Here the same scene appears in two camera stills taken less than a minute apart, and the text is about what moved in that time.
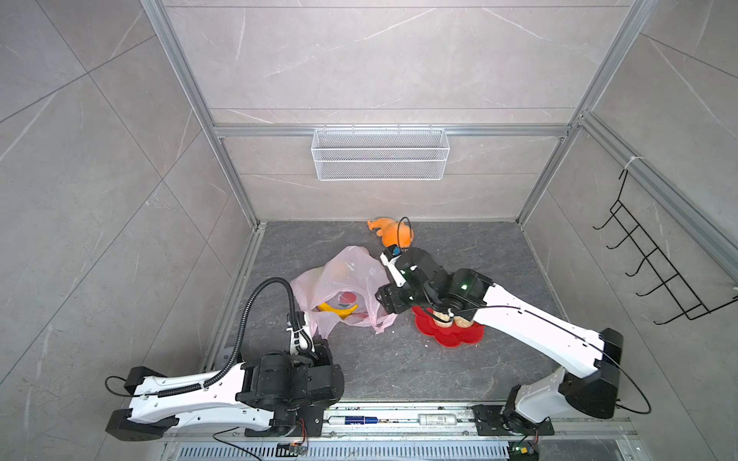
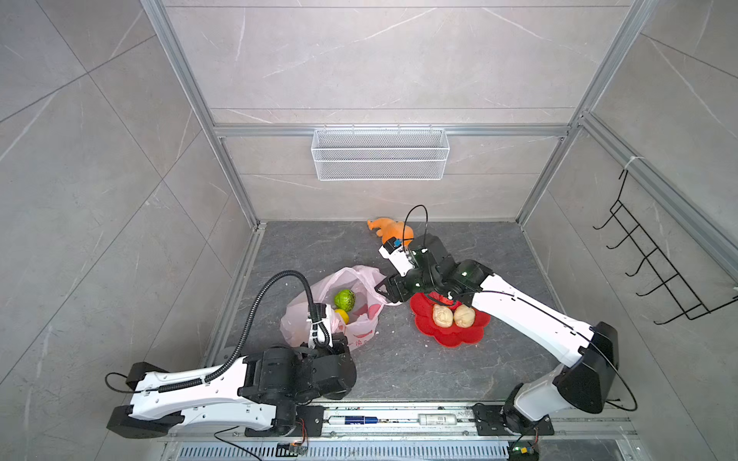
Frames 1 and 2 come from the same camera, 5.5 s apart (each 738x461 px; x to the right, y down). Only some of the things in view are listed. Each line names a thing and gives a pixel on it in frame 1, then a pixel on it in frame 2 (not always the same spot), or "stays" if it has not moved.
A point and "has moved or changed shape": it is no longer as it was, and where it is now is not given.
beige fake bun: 462,322 stays
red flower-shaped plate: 449,336 stays
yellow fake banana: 343,313 has moved or changed shape
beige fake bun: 444,317 stays
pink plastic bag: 343,288 has moved or changed shape
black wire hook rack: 691,305 stays
